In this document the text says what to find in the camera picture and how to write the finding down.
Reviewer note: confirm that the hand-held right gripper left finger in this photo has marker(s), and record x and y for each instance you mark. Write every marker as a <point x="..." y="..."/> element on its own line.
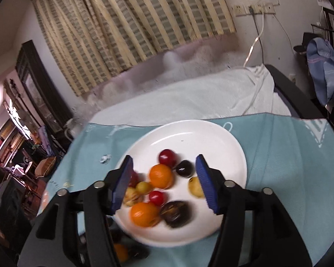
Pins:
<point x="122" y="183"/>

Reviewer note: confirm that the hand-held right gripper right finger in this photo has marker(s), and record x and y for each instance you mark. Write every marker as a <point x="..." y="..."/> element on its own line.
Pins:
<point x="208" y="185"/>

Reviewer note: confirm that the large red plum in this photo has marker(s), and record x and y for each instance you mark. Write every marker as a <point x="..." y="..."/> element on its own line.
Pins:
<point x="134" y="179"/>
<point x="167" y="157"/>

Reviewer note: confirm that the pale yellow spotted fruit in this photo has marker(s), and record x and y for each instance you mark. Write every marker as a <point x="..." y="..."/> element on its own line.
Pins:
<point x="195" y="188"/>

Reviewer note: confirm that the pale beige passion fruit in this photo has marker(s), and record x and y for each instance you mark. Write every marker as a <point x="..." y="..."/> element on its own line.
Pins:
<point x="133" y="196"/>

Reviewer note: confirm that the yellow orange plum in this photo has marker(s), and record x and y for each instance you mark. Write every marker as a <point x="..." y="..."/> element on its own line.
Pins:
<point x="144" y="187"/>

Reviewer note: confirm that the dark purple plum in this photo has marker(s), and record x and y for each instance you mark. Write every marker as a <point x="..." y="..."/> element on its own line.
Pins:
<point x="185" y="168"/>

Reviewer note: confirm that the small red tomato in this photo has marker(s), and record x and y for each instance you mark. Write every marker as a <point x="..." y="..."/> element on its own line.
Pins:
<point x="156" y="197"/>

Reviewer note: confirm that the large orange mandarin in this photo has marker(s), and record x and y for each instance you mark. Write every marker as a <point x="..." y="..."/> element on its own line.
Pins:
<point x="144" y="214"/>

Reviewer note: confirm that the wrinkled dark brown passion fruit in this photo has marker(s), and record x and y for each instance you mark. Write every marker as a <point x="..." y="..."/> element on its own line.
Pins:
<point x="175" y="213"/>

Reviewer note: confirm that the white oval plate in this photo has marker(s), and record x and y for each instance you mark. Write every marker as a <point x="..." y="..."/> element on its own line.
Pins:
<point x="189" y="141"/>

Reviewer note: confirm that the teal printed blanket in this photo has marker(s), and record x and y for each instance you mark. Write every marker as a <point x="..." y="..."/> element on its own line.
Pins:
<point x="281" y="167"/>

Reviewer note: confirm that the brown cushion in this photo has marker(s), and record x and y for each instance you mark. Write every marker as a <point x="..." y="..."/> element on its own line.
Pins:
<point x="46" y="166"/>

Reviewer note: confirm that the white towel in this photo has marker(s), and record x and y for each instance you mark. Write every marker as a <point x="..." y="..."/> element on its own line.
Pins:
<point x="206" y="94"/>

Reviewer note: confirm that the cluttered wooden shelf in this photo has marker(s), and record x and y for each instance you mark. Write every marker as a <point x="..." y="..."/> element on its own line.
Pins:
<point x="5" y="150"/>

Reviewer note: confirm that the dark framed painting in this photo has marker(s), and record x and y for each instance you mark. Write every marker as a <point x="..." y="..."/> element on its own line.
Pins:
<point x="37" y="89"/>

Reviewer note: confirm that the checked beige grey curtain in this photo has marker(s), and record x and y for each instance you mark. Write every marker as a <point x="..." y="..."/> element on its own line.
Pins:
<point x="128" y="25"/>

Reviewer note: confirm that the blue cloth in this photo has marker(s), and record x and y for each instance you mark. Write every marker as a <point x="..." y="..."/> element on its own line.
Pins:
<point x="327" y="69"/>

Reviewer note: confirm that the black hat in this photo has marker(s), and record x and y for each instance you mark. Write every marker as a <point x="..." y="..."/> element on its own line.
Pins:
<point x="303" y="44"/>

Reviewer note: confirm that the white wall socket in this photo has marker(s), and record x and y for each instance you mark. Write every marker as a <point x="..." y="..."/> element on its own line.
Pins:
<point x="240" y="9"/>

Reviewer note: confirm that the white wall socket strip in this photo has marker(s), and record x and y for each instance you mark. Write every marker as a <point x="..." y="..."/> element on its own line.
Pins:
<point x="263" y="7"/>

